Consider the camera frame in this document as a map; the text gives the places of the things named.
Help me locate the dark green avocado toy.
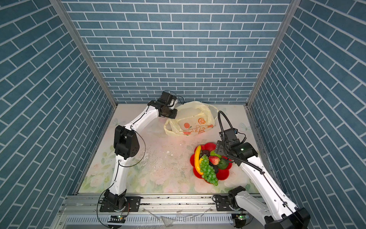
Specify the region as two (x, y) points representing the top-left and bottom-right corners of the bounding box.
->
(217, 158), (229, 170)

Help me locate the red strawberry toy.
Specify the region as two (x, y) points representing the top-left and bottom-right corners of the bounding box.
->
(209, 156), (220, 166)

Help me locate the green lime toy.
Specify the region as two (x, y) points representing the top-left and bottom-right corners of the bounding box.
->
(210, 150), (222, 159)

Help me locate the red flower-shaped plastic plate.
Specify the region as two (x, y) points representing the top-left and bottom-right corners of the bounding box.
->
(190, 143), (232, 183)

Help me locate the yellowish plastic fruit-print bag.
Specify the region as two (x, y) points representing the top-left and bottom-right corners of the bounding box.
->
(164, 101), (218, 136)

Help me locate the dark mangosteen toy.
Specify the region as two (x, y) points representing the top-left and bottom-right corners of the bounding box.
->
(199, 150), (211, 158)

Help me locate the green grape bunch toy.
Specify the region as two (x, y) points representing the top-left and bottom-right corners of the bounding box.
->
(199, 155), (218, 186)

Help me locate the yellow banana toy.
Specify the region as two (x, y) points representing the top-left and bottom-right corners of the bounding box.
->
(194, 145), (203, 175)

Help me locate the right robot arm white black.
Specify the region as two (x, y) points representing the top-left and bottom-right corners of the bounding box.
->
(215, 141), (311, 229)

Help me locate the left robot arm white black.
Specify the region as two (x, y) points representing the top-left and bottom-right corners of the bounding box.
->
(104, 95), (178, 205)

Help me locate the crumpled clear plastic wrap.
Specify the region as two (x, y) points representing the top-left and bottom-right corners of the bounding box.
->
(143, 208), (215, 228)

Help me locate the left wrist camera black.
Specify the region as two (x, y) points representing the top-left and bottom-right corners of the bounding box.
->
(158, 91), (177, 108)

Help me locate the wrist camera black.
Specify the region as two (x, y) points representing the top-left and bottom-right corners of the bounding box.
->
(219, 128), (239, 142)
(158, 91), (177, 108)

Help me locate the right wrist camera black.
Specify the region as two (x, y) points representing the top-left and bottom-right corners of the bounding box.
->
(219, 128), (239, 142)

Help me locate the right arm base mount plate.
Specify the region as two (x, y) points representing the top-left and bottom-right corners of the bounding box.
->
(212, 194), (246, 211)

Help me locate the right circuit board with wires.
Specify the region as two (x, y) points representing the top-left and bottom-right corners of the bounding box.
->
(231, 213), (251, 229)

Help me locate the circuit board with wires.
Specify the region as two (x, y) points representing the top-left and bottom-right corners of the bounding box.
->
(231, 213), (251, 229)
(107, 215), (126, 229)

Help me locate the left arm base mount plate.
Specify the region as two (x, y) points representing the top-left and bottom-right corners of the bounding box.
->
(98, 196), (142, 212)

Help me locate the left circuit board with wires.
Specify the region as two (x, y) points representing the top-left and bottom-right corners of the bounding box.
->
(107, 215), (126, 229)

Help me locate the aluminium front rail frame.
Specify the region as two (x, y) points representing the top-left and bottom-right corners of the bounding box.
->
(52, 194), (262, 229)

